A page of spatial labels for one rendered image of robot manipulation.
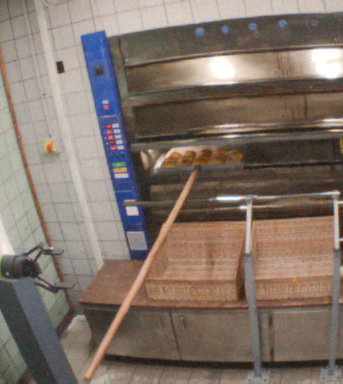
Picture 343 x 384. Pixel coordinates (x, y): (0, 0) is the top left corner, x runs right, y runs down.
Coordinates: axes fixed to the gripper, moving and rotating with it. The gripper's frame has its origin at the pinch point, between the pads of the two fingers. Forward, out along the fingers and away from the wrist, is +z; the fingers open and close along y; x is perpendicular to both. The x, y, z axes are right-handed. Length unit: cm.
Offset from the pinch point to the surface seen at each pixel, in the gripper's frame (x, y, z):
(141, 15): -154, -71, -10
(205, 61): -156, -37, 22
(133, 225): -152, 64, -42
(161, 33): -155, -57, 0
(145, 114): -156, -8, -20
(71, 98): -155, -26, -67
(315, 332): -99, 114, 78
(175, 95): -155, -18, 1
